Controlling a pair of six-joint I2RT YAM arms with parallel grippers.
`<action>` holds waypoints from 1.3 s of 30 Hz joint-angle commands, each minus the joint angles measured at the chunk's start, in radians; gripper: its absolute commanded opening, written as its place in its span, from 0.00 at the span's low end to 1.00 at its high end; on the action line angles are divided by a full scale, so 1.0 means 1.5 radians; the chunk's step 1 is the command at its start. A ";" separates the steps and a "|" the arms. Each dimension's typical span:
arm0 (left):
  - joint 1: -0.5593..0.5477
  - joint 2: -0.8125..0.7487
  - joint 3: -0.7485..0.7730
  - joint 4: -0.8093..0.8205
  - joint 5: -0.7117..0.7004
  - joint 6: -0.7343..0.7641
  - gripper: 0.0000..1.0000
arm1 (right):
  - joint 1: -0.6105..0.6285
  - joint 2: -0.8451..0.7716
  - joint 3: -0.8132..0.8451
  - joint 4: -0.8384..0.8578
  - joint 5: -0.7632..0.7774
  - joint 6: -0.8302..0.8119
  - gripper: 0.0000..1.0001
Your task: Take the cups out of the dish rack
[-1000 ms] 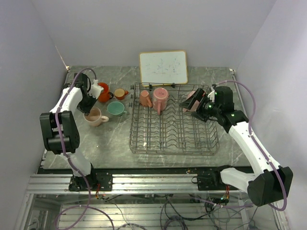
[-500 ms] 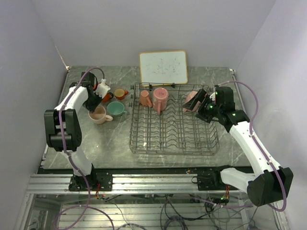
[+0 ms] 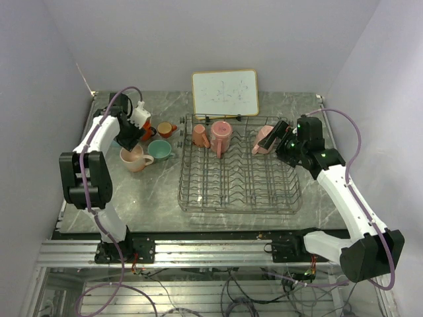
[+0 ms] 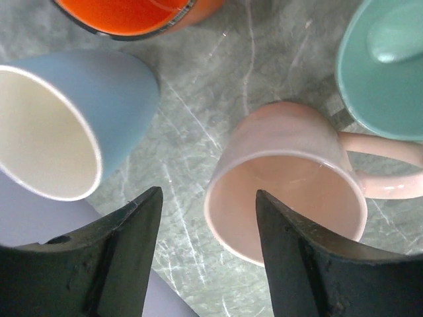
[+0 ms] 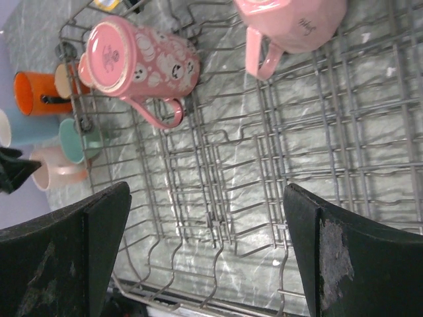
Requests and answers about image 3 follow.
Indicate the grey wire dish rack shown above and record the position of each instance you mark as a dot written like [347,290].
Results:
[238,181]

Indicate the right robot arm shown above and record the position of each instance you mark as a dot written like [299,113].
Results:
[371,250]

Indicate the salmon pink mug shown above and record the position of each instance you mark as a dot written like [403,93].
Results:
[199,136]

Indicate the large orange mug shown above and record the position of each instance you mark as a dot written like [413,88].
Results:
[150,131]

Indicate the aluminium frame rail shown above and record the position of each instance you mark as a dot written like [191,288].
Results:
[169,253]

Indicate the dusty pink mug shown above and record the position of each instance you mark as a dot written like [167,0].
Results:
[220,137]

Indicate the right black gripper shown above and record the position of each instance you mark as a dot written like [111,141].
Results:
[279,130]

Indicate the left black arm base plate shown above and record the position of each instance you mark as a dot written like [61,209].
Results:
[135,248]

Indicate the small orange cup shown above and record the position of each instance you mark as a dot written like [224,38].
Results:
[166,129]

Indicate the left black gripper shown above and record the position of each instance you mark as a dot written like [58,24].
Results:
[131,142]

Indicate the pale pink gradient mug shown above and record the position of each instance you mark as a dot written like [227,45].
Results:
[135,160]

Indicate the white whiteboard with wooden frame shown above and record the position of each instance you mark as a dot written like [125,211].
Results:
[219,94]

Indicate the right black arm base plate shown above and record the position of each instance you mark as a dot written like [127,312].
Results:
[289,247]

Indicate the mint green cup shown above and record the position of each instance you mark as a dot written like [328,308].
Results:
[160,150]

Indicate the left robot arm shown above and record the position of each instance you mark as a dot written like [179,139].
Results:
[85,177]

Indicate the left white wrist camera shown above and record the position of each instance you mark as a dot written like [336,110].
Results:
[139,115]

